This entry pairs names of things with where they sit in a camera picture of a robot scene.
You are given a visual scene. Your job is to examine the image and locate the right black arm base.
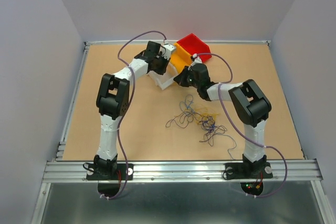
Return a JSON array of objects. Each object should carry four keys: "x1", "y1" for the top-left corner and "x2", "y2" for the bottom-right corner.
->
[{"x1": 222, "y1": 162, "x2": 273, "y2": 180}]

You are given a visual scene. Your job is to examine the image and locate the white plastic bin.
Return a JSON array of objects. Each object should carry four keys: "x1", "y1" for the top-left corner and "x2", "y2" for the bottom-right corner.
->
[{"x1": 148, "y1": 68, "x2": 178, "y2": 90}]

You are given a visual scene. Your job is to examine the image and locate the yellow plastic bin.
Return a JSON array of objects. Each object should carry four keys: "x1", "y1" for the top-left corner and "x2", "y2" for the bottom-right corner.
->
[{"x1": 170, "y1": 43, "x2": 192, "y2": 74}]

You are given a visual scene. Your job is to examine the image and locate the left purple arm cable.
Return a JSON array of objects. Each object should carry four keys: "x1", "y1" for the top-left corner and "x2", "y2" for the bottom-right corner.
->
[{"x1": 117, "y1": 29, "x2": 169, "y2": 200}]

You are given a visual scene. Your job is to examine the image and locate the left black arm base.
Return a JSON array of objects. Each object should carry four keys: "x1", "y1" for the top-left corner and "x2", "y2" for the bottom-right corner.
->
[{"x1": 82, "y1": 162, "x2": 134, "y2": 181}]

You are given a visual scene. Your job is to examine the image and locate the aluminium front rail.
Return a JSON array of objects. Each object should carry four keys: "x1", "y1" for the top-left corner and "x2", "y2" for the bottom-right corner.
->
[{"x1": 42, "y1": 159, "x2": 323, "y2": 183}]

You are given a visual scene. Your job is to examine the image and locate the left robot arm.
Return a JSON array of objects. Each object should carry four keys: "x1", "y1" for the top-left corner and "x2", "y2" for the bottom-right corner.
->
[{"x1": 93, "y1": 41, "x2": 176, "y2": 179}]

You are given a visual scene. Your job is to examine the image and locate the blue thin wire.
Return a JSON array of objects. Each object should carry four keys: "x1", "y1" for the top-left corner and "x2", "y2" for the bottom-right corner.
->
[{"x1": 179, "y1": 93, "x2": 237, "y2": 161}]

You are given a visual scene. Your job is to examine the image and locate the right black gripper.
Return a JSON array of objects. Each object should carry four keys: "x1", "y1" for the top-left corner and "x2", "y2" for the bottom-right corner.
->
[{"x1": 173, "y1": 66, "x2": 200, "y2": 89}]

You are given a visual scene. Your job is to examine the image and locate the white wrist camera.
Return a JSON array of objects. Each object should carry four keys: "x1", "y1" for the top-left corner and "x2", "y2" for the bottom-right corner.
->
[
  {"x1": 161, "y1": 44, "x2": 176, "y2": 60},
  {"x1": 189, "y1": 54, "x2": 203, "y2": 69}
]

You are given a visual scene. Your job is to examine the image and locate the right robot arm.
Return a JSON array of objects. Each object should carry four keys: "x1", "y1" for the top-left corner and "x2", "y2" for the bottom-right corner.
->
[{"x1": 174, "y1": 63, "x2": 273, "y2": 180}]

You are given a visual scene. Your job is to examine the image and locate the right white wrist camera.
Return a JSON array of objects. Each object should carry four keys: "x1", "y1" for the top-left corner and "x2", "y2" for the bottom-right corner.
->
[{"x1": 189, "y1": 54, "x2": 203, "y2": 69}]

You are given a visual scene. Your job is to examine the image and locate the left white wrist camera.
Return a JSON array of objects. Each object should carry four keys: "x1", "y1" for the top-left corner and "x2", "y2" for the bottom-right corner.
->
[{"x1": 161, "y1": 44, "x2": 176, "y2": 60}]

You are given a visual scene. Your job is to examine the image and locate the red plastic bin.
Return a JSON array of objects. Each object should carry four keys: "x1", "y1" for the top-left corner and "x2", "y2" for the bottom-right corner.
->
[{"x1": 176, "y1": 33, "x2": 212, "y2": 66}]

